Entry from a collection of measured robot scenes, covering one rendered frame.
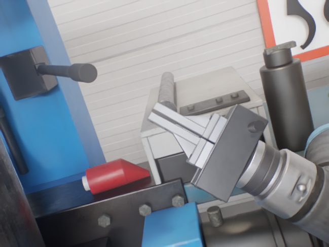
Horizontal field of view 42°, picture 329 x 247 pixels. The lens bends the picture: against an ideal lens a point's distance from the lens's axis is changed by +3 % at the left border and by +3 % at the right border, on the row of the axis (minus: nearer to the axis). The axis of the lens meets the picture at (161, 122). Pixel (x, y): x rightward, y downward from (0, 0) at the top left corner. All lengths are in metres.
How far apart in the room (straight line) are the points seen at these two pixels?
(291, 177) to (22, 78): 0.60
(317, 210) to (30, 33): 0.71
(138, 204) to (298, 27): 1.96
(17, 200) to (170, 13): 2.01
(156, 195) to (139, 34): 1.83
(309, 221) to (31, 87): 0.62
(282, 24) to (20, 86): 1.91
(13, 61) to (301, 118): 0.59
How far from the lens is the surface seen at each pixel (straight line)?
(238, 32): 2.60
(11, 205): 0.68
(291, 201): 0.60
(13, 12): 1.03
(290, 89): 0.82
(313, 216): 0.61
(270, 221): 0.77
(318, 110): 1.06
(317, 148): 0.72
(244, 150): 0.59
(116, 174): 0.85
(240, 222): 0.78
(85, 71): 0.58
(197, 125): 0.59
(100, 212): 0.86
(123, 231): 0.88
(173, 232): 0.76
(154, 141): 0.79
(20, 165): 1.08
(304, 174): 0.60
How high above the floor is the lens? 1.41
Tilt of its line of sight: 15 degrees down
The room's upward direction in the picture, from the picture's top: 17 degrees counter-clockwise
